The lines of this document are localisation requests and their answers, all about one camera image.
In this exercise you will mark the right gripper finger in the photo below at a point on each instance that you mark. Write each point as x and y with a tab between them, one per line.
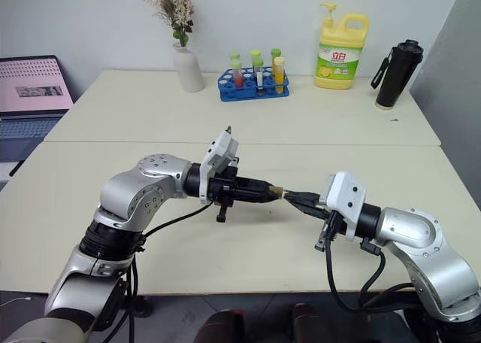
310	209
304	197

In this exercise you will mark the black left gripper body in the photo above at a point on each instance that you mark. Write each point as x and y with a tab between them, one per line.
225	189

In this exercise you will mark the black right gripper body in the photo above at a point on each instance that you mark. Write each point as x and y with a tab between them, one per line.
332	224

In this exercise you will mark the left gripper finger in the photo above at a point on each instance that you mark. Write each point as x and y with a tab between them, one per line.
253	186
253	197

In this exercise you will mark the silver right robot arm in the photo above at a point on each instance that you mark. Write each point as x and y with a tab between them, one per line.
421	241

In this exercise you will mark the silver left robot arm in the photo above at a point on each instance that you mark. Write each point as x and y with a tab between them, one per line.
124	192

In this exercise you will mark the blue test tube rack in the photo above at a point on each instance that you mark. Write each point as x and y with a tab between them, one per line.
248	89

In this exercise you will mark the dark rounded shape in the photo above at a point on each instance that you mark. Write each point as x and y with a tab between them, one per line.
219	327
306	322

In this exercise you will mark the green-capped tube with white label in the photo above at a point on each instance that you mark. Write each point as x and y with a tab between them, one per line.
259	76

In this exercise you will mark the green-capped tube with red liquid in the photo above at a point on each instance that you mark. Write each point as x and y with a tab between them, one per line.
238	76

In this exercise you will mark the yellow-capped tube with orange liquid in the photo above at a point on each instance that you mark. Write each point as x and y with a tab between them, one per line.
279	78

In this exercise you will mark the white ceramic vase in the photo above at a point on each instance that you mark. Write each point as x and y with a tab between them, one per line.
189	70

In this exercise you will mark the green-capped test tube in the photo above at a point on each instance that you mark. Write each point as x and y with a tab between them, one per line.
255	57
235	55
276	53

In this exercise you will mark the yellow dish soap pump bottle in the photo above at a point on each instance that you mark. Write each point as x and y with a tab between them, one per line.
340	57

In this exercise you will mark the dried flower bunch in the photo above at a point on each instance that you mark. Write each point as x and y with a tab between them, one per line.
173	8

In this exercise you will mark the grey partition panel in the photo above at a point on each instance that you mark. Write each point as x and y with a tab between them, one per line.
451	76

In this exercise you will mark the black pen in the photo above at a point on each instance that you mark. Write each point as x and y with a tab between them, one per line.
16	168

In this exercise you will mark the open laptop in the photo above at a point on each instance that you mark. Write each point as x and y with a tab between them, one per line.
30	91

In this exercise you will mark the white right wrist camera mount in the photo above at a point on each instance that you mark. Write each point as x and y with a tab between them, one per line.
347	200

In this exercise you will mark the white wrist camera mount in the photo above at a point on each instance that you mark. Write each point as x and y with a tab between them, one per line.
347	200
221	153

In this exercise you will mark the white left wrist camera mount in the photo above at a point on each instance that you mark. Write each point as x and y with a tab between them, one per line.
221	153

